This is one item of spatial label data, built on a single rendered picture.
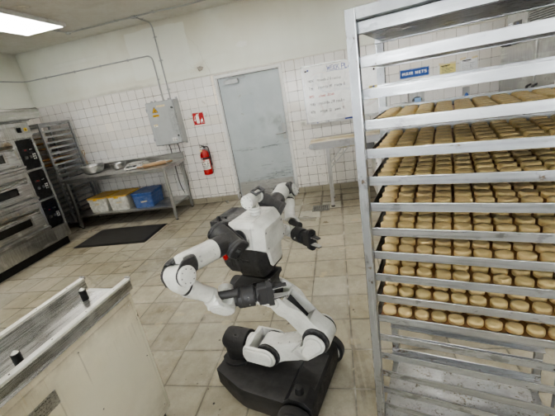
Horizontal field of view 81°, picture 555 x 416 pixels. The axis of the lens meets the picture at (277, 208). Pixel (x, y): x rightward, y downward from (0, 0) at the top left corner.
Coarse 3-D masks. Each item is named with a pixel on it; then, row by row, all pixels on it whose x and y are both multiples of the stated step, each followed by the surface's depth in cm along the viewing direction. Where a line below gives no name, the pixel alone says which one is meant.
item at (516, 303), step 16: (384, 288) 124; (400, 288) 122; (416, 288) 124; (432, 288) 122; (448, 288) 121; (464, 304) 111; (480, 304) 108; (496, 304) 106; (512, 304) 105; (528, 304) 104; (544, 304) 103
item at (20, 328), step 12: (72, 288) 163; (48, 300) 153; (60, 300) 157; (36, 312) 146; (48, 312) 151; (12, 324) 138; (24, 324) 141; (36, 324) 146; (0, 336) 132; (12, 336) 136; (0, 348) 132
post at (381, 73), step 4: (380, 44) 127; (376, 48) 128; (380, 48) 128; (376, 52) 129; (380, 52) 128; (384, 68) 130; (380, 72) 131; (384, 72) 130; (380, 76) 131; (384, 76) 131; (380, 80) 132; (384, 80) 131; (380, 100) 135; (384, 100) 134; (380, 104) 135; (384, 104) 135; (392, 332) 173; (396, 332) 172; (392, 344) 176; (396, 344) 175
